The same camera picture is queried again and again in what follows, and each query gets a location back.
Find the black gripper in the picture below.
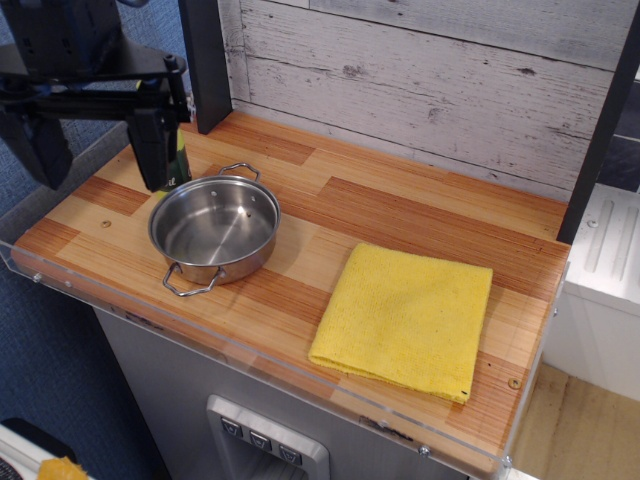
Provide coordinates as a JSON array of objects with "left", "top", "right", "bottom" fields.
[{"left": 1, "top": 54, "right": 191, "bottom": 192}]

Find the yellow-green toy bottle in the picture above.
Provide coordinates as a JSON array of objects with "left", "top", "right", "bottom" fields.
[{"left": 157, "top": 128, "right": 192, "bottom": 197}]

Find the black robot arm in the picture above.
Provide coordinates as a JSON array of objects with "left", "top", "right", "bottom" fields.
[{"left": 1, "top": 1, "right": 191, "bottom": 192}]

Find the yellow folded towel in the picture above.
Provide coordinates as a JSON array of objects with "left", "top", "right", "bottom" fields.
[{"left": 308, "top": 243, "right": 493, "bottom": 404}]

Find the clear acrylic table guard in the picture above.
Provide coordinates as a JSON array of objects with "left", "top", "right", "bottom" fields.
[{"left": 1, "top": 113, "right": 569, "bottom": 479}]

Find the stainless steel pot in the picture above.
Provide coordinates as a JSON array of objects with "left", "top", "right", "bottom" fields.
[{"left": 148, "top": 163, "right": 282, "bottom": 297}]

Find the grey toy fridge cabinet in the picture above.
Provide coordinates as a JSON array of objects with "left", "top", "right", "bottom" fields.
[{"left": 96, "top": 310, "right": 465, "bottom": 479}]

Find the black white object corner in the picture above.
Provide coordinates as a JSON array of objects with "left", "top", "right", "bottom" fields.
[{"left": 1, "top": 425, "right": 77, "bottom": 480}]

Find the yellow object bottom left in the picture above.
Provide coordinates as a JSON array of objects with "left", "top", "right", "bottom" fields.
[{"left": 36, "top": 457, "right": 89, "bottom": 480}]

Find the silver ice dispenser panel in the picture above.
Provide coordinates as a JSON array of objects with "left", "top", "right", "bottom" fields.
[{"left": 206, "top": 395, "right": 331, "bottom": 479}]

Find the white toy sink unit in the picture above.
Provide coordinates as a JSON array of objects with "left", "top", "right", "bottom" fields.
[{"left": 543, "top": 184, "right": 639, "bottom": 400}]

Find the black vertical post left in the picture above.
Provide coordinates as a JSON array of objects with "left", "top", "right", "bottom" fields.
[{"left": 178, "top": 0, "right": 233, "bottom": 134}]

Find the black vertical post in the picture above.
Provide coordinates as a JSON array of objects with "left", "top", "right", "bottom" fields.
[
  {"left": 556, "top": 1, "right": 639, "bottom": 245},
  {"left": 178, "top": 0, "right": 233, "bottom": 134}
]

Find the black vertical post right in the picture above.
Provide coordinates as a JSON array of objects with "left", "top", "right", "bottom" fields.
[{"left": 556, "top": 1, "right": 639, "bottom": 245}]

